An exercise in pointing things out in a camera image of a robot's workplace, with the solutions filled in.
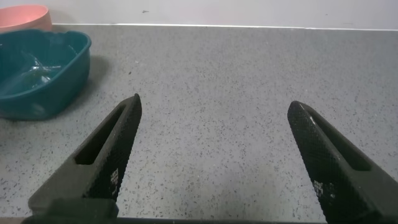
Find pink bowl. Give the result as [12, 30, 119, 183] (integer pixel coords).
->
[0, 4, 53, 34]

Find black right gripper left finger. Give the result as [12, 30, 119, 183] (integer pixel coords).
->
[21, 93, 143, 224]

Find teal plastic basin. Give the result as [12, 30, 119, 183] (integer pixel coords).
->
[0, 29, 93, 121]

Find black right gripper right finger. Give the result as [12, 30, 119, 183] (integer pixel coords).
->
[287, 100, 398, 224]

